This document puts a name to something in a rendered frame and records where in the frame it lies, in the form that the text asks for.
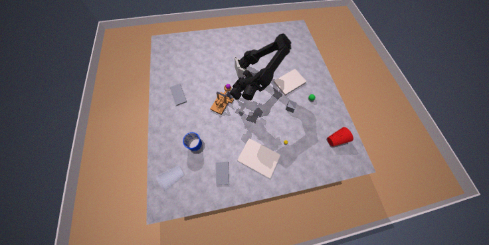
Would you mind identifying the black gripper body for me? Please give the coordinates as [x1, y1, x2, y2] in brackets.
[230, 70, 253, 100]

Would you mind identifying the pale pink flat block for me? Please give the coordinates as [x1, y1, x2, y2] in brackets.
[274, 69, 307, 95]

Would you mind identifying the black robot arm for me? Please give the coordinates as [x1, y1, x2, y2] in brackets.
[238, 33, 292, 100]

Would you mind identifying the red cup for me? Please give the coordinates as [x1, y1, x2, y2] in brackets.
[327, 127, 353, 146]

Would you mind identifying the blue mug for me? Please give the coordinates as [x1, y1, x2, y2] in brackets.
[183, 132, 202, 151]

